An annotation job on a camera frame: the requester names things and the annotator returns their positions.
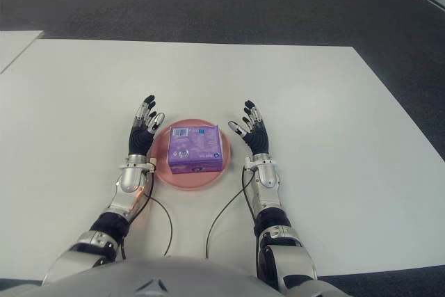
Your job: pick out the pink round plate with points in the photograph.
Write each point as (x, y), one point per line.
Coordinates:
(189, 181)

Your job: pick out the silver robot torso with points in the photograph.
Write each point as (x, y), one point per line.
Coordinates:
(146, 278)

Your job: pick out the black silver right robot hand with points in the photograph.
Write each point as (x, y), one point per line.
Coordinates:
(259, 138)

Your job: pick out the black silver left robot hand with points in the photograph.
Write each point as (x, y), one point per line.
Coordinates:
(140, 137)

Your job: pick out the purple tissue paper pack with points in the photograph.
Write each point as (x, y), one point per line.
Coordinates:
(194, 147)

